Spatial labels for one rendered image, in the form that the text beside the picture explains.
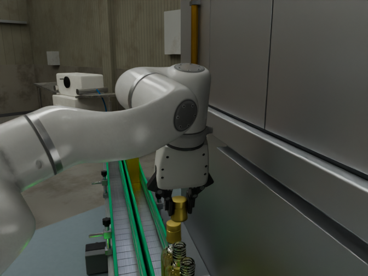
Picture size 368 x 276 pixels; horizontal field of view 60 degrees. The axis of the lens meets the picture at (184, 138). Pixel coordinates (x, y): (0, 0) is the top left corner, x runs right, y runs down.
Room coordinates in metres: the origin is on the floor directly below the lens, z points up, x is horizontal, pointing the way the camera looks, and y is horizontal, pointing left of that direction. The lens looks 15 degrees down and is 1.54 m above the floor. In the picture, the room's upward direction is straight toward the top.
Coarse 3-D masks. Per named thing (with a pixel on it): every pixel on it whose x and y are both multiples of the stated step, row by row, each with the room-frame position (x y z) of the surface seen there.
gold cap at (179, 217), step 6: (174, 198) 0.60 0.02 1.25; (180, 198) 0.60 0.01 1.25; (186, 198) 0.60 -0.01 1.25; (174, 204) 0.58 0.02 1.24; (180, 204) 0.58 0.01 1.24; (186, 204) 0.59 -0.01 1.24; (174, 210) 0.58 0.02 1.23; (180, 210) 0.58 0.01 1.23; (186, 210) 0.59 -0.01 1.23; (174, 216) 0.58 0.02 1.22; (180, 216) 0.58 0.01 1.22; (186, 216) 0.59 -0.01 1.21
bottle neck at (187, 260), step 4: (180, 260) 0.54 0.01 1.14; (184, 260) 0.55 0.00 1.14; (188, 260) 0.55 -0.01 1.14; (192, 260) 0.54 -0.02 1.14; (180, 264) 0.54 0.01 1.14; (184, 264) 0.53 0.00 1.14; (188, 264) 0.53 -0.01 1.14; (192, 264) 0.53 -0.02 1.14; (180, 268) 0.54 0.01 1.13; (184, 268) 0.53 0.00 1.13; (188, 268) 0.53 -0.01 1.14; (192, 268) 0.53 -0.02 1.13; (180, 272) 0.54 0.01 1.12; (184, 272) 0.53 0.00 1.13; (188, 272) 0.53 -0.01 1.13; (192, 272) 0.53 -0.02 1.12
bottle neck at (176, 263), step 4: (172, 244) 0.60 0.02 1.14; (176, 244) 0.60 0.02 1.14; (180, 244) 0.61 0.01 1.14; (184, 244) 0.60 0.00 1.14; (172, 248) 0.60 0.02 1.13; (176, 248) 0.58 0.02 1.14; (180, 248) 0.58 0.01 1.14; (184, 248) 0.59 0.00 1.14; (172, 252) 0.60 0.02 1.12; (176, 252) 0.58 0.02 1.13; (180, 252) 0.58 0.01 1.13; (184, 252) 0.59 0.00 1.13; (172, 256) 0.59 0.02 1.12; (176, 256) 0.58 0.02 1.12; (180, 256) 0.58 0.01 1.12; (184, 256) 0.59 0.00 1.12; (176, 260) 0.58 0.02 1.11; (172, 264) 0.59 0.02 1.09; (176, 264) 0.58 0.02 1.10
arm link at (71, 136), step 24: (144, 96) 0.44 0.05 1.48; (168, 96) 0.41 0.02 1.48; (192, 96) 0.43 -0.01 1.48; (48, 120) 0.37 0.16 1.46; (72, 120) 0.37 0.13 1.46; (96, 120) 0.37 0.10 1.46; (120, 120) 0.37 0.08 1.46; (144, 120) 0.38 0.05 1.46; (168, 120) 0.40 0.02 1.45; (192, 120) 0.43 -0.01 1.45; (48, 144) 0.35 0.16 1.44; (72, 144) 0.37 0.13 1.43; (96, 144) 0.37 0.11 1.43; (120, 144) 0.37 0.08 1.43; (144, 144) 0.39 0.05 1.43
